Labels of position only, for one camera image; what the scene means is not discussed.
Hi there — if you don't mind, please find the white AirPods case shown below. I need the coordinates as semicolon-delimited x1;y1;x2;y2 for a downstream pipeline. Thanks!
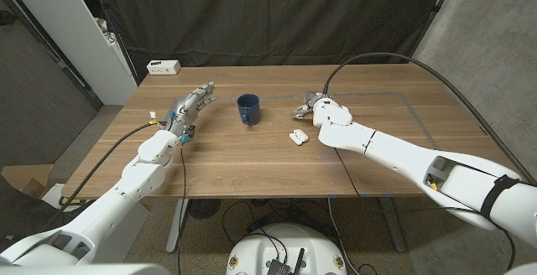
288;128;310;147

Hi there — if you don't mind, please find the dark blue ceramic mug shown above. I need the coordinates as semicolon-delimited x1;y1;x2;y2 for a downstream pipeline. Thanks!
236;93;261;127

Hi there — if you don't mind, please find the small white floor box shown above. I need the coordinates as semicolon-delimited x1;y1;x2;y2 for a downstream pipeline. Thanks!
38;182;72;210

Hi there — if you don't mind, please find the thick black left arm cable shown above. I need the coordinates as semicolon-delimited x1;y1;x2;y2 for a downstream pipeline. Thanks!
39;121;164;232

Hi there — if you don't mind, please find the white shelf cabinet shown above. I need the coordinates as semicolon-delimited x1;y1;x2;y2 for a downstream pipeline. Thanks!
0;0;139;106

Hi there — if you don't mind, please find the round black floor fan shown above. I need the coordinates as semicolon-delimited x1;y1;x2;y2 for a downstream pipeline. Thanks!
187;198;222;221

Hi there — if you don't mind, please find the white robot base with antenna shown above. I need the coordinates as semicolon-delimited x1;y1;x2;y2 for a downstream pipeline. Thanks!
226;223;347;275

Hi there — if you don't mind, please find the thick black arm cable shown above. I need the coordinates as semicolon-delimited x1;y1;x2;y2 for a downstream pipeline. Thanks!
39;121;164;232
321;51;537;186

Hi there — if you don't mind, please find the grey table leg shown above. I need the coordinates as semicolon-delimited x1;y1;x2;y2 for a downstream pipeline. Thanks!
165;198;190;254
379;196;407;254

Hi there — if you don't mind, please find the white robot torso edge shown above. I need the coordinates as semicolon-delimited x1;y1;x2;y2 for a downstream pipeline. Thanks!
0;263;171;275

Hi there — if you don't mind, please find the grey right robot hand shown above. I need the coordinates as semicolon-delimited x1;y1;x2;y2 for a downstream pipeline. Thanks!
292;90;332;120

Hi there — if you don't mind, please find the black floor cable bundle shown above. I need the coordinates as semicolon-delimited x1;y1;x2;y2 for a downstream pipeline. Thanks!
221;198;332;251

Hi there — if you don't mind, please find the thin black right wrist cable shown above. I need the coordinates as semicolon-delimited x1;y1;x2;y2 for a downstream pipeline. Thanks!
333;147;517;272

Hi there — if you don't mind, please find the black backdrop stand pole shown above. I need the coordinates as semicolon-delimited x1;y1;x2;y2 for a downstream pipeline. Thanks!
88;0;140;86
402;0;461;65

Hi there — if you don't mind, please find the grey floor cable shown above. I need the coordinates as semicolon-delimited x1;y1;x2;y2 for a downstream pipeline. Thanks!
326;196;352;275

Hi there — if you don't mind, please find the white power strip box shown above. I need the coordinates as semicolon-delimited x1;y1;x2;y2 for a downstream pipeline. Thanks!
146;60;182;76

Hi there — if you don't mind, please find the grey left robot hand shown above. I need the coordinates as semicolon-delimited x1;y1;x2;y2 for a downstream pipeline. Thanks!
161;80;218;144

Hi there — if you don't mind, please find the thin black left wrist cable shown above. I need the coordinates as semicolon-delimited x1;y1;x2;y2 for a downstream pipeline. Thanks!
176;143;188;275

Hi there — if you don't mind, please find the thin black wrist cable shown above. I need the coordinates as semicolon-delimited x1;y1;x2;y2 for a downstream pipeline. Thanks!
176;143;188;275
333;147;517;272

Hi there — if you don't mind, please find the brown cardboard box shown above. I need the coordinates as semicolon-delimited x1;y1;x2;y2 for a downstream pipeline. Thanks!
0;163;54;203

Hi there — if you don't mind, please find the black curtain backdrop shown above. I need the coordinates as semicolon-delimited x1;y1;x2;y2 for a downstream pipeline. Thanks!
94;0;452;86

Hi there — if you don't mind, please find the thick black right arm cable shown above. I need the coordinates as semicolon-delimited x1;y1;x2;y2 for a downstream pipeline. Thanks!
321;51;537;186

